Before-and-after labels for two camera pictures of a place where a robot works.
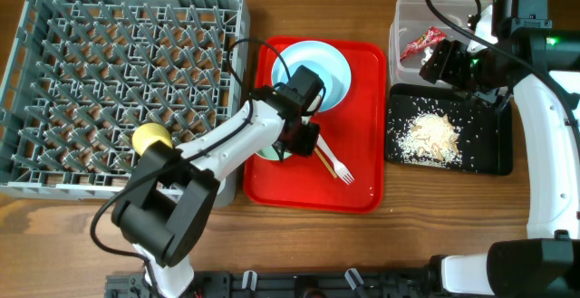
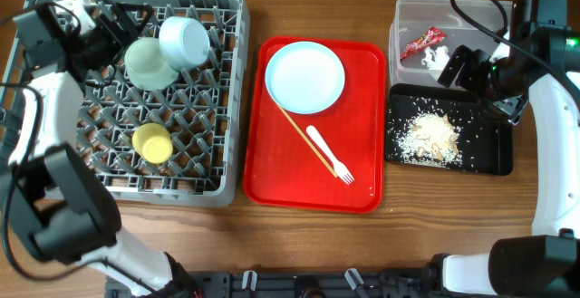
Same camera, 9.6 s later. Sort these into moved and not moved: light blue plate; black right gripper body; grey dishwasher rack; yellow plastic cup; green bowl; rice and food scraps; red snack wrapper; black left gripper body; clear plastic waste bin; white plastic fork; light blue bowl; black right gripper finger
Moved: black left gripper body; black right gripper finger; light blue bowl; green bowl
Not moved: grey dishwasher rack; clear plastic waste bin; yellow plastic cup; black right gripper body; white plastic fork; rice and food scraps; light blue plate; red snack wrapper
